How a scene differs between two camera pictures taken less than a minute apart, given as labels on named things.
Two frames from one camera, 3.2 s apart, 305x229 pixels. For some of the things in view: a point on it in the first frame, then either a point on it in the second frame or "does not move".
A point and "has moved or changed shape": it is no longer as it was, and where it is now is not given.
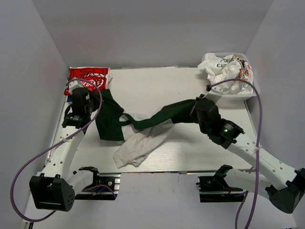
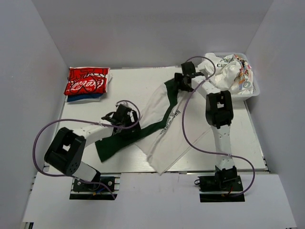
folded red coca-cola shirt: [90, 78] does not move
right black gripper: [197, 98] -> [178, 77]
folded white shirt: [108, 77] does not move
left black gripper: [97, 104] -> [134, 129]
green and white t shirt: [136, 130] has moved or changed shape
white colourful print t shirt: [219, 68] does not move
